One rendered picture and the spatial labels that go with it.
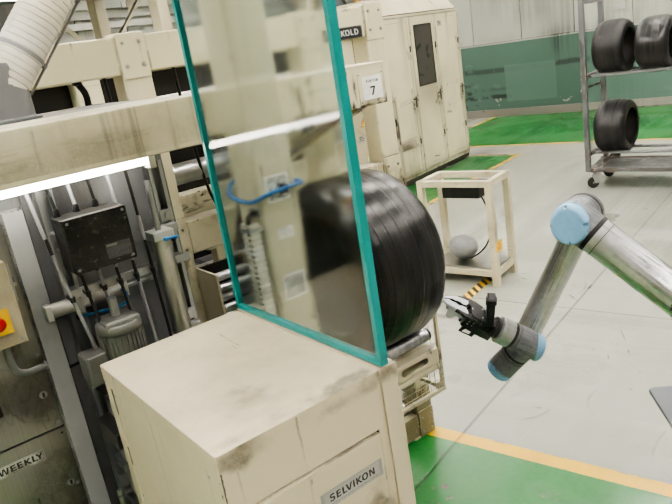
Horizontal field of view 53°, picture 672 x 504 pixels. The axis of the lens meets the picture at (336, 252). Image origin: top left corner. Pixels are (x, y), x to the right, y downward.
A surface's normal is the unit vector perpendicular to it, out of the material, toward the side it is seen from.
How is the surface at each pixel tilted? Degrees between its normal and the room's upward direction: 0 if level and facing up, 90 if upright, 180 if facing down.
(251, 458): 90
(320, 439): 90
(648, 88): 90
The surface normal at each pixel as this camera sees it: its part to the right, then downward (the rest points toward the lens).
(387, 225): 0.42, -0.42
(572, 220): -0.68, 0.22
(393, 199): 0.28, -0.63
